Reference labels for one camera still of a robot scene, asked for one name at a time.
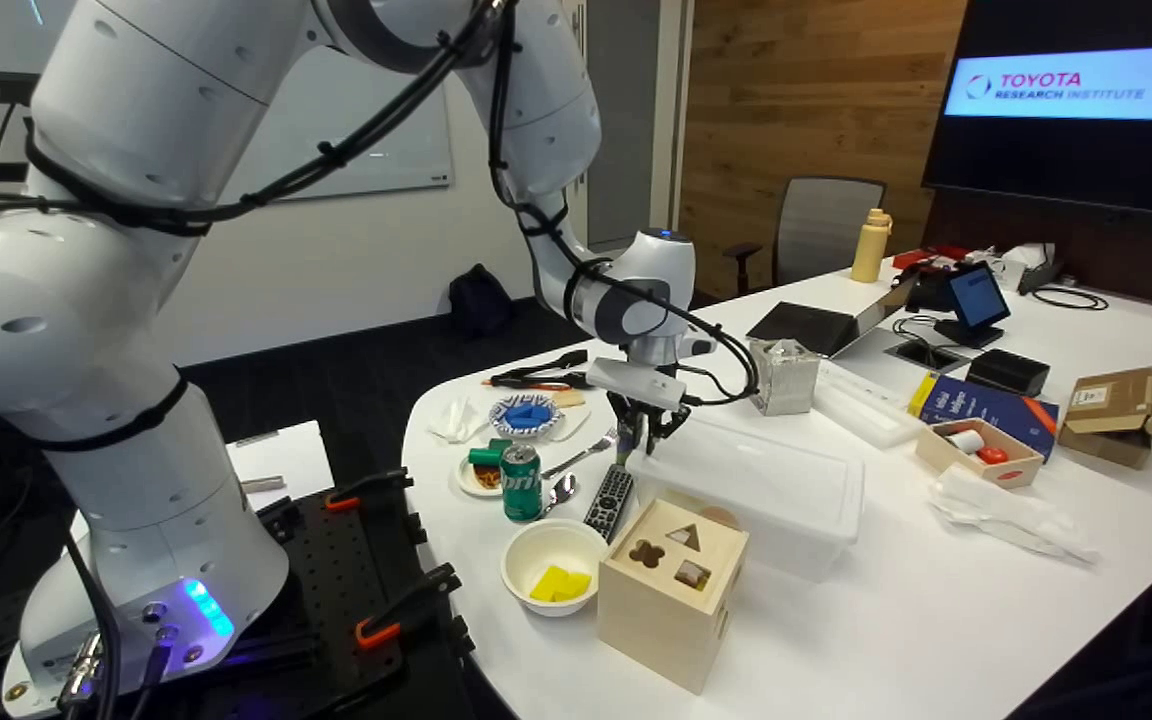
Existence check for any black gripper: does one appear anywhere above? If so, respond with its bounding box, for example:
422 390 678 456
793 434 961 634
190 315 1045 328
609 390 693 472

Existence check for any translucent plastic container lid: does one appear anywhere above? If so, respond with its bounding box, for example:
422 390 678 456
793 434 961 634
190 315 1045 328
632 414 867 545

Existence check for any black remote control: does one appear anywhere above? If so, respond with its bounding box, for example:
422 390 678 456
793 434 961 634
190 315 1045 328
578 459 641 545

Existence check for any metal spoon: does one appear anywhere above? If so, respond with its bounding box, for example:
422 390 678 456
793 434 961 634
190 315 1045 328
542 472 585 517

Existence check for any blue patterned paper plate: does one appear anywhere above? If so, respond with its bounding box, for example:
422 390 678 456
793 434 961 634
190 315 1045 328
487 390 568 443

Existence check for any green soda can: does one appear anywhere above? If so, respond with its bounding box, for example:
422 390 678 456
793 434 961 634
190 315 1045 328
500 438 546 522

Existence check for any white bowl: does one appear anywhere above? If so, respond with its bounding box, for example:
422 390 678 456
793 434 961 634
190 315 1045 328
494 517 611 618

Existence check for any yellow block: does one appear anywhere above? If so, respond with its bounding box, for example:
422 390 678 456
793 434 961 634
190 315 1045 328
528 558 595 609

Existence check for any small white plate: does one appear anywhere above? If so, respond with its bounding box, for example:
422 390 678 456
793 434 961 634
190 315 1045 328
452 443 511 504

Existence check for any wooden shape sorter box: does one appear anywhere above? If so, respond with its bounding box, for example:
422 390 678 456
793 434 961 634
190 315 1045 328
591 491 751 695

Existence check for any white cutting board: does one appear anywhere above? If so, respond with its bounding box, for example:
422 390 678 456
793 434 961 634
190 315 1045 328
627 414 867 584

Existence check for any black backpack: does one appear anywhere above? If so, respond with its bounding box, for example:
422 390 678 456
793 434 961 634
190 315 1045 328
448 261 519 335

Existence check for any long clear plastic box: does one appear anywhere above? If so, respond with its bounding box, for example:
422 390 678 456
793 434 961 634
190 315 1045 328
810 357 932 451

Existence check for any black orange clamp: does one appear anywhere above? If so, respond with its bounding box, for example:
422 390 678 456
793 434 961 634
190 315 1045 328
350 558 465 657
321 465 414 520

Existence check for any grey office chair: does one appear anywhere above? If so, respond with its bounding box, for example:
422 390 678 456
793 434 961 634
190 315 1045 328
733 177 889 291

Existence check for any tan yellow bottle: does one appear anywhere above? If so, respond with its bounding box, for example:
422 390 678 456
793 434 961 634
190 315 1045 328
848 203 897 288

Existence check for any black mounting board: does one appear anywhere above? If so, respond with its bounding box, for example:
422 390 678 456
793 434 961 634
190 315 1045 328
247 472 481 720

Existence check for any small cardboard tray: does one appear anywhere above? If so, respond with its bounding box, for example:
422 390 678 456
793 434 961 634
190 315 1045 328
911 414 1049 491

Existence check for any red object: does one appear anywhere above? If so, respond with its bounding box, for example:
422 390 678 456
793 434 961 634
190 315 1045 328
893 245 967 276

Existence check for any white paper sheet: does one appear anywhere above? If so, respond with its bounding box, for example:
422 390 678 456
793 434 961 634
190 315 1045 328
223 414 335 510

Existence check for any blue and yellow box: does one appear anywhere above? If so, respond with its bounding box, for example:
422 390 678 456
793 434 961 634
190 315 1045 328
911 373 1063 465

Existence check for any clear plastic bag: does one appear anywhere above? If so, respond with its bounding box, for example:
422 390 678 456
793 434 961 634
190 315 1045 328
928 465 1104 568

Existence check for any small tablet on stand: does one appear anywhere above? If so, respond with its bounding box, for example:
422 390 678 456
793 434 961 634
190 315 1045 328
932 261 1015 352

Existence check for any small black box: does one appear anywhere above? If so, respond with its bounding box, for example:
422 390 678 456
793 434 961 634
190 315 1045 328
964 348 1050 399

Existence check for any white device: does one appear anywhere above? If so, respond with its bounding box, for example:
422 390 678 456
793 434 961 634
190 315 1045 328
993 237 1068 295

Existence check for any brown cardboard box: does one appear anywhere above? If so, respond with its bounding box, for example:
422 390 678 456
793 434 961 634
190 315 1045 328
1057 365 1152 472

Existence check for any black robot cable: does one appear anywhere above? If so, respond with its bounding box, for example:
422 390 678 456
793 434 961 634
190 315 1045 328
13 0 758 410

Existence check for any thin black table cable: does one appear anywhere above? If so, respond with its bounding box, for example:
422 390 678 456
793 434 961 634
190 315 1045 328
1032 278 1112 315

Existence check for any wall television screen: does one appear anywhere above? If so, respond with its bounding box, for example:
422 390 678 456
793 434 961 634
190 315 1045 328
919 0 1152 224

